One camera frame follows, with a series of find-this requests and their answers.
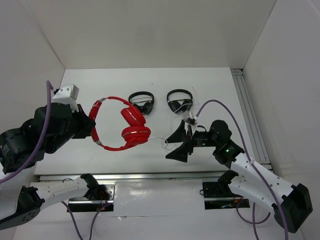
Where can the red over-ear headphones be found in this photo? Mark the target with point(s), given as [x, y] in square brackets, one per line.
[135, 134]

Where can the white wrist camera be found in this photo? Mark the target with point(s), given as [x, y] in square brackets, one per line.
[67, 95]
[190, 118]

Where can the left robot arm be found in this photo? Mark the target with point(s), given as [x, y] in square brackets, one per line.
[22, 147]

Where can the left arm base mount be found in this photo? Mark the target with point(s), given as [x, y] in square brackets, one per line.
[103, 200]

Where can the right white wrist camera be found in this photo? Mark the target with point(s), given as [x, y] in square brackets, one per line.
[190, 118]

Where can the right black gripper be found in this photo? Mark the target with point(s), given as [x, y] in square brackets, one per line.
[180, 135]

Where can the aluminium side rail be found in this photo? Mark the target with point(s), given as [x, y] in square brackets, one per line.
[254, 132]

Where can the aluminium table edge rail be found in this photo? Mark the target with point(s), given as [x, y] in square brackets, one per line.
[139, 176]

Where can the black headphones left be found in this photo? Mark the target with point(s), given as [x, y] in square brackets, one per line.
[143, 101]

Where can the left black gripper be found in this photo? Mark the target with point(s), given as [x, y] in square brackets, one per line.
[83, 118]

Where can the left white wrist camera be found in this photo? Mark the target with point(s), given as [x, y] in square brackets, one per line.
[67, 95]

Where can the black headphones right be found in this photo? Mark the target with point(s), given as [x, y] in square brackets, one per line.
[180, 105]

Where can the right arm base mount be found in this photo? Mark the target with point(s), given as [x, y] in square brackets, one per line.
[217, 197]

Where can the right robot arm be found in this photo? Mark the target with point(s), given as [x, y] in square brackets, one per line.
[290, 204]

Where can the black headphones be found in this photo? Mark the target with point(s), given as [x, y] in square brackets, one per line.
[143, 101]
[180, 105]

